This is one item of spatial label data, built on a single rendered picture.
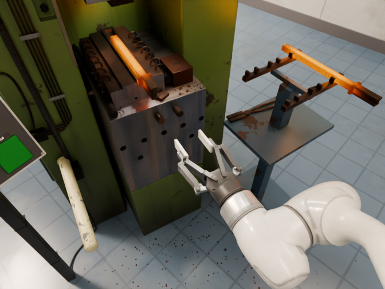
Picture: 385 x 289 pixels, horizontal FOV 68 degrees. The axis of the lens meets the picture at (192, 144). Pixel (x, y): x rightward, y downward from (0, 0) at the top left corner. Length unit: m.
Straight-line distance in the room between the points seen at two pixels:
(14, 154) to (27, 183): 1.32
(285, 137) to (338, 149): 1.08
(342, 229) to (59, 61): 0.94
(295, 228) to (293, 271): 0.08
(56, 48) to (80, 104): 0.24
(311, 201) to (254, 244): 0.15
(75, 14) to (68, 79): 0.37
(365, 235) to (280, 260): 0.15
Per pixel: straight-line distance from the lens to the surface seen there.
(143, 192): 1.39
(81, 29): 1.44
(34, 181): 2.20
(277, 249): 0.61
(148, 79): 1.00
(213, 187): 0.70
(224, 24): 1.30
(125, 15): 1.47
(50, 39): 1.06
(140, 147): 1.15
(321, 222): 0.65
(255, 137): 1.28
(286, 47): 1.35
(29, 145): 0.91
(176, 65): 1.13
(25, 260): 1.92
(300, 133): 1.35
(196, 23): 1.22
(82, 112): 1.22
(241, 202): 0.65
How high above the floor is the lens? 1.59
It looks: 48 degrees down
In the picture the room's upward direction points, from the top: straight up
